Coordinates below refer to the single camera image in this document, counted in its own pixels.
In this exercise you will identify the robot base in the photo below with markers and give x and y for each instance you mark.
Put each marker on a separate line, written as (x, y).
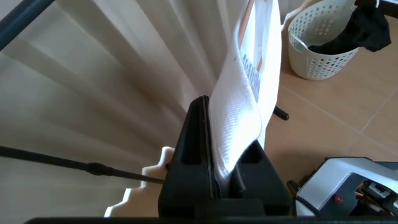
(335, 177)

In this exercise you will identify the pink clothes hanger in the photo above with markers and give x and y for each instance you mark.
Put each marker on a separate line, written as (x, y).
(245, 21)

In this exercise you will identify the black clothes rack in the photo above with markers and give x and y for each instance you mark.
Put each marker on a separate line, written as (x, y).
(18, 18)

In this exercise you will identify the white laundry basket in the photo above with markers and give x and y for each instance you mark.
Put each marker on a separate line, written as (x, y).
(317, 65)

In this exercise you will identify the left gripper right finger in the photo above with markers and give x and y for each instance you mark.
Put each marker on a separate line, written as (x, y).
(264, 193)

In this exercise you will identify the black garment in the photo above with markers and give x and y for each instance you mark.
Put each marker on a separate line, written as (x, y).
(363, 28)

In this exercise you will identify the white printed t-shirt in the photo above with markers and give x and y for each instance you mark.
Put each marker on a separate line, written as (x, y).
(236, 118)

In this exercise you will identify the beige curtain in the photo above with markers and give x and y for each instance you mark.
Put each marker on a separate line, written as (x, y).
(93, 77)

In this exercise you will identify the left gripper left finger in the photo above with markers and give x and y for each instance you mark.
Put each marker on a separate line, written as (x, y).
(186, 186)

